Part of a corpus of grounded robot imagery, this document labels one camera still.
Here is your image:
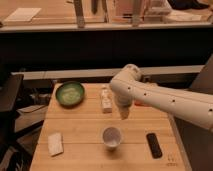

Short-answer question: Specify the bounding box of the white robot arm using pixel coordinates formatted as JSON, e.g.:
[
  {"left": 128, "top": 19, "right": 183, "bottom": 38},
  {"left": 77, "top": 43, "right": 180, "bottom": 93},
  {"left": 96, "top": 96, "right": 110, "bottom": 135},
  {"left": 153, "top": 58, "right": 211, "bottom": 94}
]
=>
[{"left": 109, "top": 64, "right": 213, "bottom": 132}]

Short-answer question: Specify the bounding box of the orange carrot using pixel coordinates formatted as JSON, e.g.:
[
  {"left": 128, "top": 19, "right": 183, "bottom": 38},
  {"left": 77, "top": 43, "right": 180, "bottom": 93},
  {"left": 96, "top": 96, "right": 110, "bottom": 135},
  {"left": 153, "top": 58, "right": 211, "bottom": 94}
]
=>
[{"left": 134, "top": 101, "right": 147, "bottom": 107}]

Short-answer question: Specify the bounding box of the white bottle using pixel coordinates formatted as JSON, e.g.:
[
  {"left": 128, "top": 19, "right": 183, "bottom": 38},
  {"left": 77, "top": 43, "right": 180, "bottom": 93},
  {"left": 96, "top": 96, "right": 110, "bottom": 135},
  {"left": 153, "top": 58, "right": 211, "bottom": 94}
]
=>
[{"left": 101, "top": 85, "right": 112, "bottom": 113}]

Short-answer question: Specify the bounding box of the white cup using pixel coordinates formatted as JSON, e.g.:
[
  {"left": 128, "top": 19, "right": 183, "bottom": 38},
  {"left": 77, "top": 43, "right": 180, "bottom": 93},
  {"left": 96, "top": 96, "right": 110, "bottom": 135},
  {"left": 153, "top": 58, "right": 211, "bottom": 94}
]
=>
[{"left": 102, "top": 127, "right": 122, "bottom": 150}]

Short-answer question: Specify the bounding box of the black remote control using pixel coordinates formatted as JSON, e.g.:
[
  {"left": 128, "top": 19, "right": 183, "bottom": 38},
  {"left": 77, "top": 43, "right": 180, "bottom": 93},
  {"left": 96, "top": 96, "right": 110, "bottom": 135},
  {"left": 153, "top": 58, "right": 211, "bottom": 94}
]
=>
[{"left": 146, "top": 133, "right": 162, "bottom": 159}]

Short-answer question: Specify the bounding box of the green bowl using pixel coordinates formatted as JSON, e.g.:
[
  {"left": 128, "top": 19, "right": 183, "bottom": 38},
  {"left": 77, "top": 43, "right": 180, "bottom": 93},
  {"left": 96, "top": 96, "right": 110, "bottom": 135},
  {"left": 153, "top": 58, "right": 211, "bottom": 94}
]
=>
[{"left": 55, "top": 81, "right": 85, "bottom": 107}]

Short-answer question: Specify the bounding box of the white sponge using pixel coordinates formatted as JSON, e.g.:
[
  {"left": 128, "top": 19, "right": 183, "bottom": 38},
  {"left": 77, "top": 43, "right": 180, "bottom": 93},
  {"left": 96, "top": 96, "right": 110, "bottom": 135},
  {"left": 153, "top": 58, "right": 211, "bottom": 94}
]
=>
[{"left": 48, "top": 133, "right": 63, "bottom": 156}]

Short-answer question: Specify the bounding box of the black chair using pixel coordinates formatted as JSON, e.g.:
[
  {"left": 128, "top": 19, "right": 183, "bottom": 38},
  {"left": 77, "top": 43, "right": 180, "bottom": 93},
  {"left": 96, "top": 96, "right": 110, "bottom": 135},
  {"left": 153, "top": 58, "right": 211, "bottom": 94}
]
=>
[{"left": 0, "top": 74, "right": 23, "bottom": 162}]

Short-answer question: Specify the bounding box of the white paper sheet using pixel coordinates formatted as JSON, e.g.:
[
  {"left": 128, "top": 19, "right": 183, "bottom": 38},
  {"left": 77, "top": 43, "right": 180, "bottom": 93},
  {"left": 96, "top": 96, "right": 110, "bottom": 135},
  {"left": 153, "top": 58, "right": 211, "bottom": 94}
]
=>
[{"left": 4, "top": 8, "right": 41, "bottom": 22}]

